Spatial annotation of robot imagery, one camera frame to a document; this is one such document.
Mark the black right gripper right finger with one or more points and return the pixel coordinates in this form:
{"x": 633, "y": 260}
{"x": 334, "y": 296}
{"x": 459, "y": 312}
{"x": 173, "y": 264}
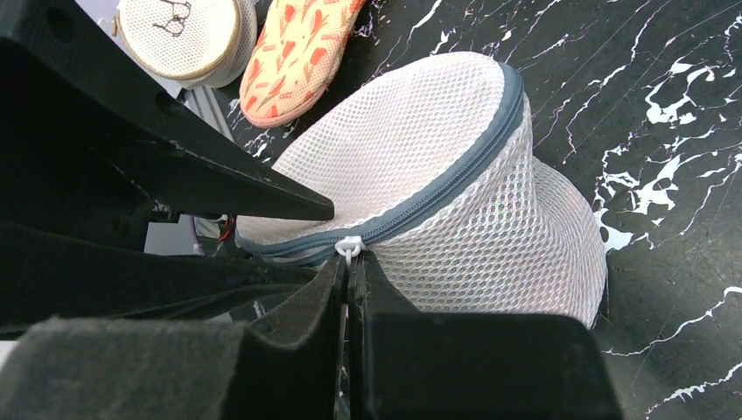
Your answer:
{"x": 408, "y": 364}

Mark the aluminium frame rail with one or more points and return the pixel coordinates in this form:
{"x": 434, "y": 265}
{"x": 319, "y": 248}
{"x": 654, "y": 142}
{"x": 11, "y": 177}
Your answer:
{"x": 202, "y": 101}

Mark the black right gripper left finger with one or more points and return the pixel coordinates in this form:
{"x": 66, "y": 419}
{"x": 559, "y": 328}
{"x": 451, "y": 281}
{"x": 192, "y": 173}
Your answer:
{"x": 284, "y": 365}

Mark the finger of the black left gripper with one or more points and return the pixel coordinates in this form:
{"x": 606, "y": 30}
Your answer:
{"x": 91, "y": 145}
{"x": 51, "y": 276}

